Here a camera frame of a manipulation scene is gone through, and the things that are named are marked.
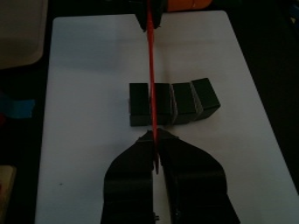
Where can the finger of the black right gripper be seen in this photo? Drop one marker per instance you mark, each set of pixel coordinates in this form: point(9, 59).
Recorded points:
point(158, 11)
point(141, 11)

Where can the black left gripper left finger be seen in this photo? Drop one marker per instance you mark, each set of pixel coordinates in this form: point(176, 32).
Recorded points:
point(129, 180)

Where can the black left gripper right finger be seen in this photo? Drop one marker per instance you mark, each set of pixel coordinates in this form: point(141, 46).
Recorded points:
point(194, 183)

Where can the red toy knife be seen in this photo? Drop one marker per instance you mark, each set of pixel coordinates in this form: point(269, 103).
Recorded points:
point(151, 58)

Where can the dark seaweed sushi piece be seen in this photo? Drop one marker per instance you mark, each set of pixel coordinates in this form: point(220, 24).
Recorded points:
point(139, 102)
point(164, 102)
point(206, 96)
point(186, 102)

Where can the orange plate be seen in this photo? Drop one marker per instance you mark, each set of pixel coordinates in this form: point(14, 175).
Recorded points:
point(188, 4)

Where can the white cutting board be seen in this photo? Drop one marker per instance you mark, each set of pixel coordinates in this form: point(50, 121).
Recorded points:
point(86, 116)

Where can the beige wooden block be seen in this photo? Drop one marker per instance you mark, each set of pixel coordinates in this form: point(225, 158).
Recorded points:
point(7, 192)

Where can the beige plastic tray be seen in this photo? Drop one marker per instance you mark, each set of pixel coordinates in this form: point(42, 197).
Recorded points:
point(19, 32)

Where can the blue tape strip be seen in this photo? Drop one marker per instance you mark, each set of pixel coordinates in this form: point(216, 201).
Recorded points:
point(18, 108)

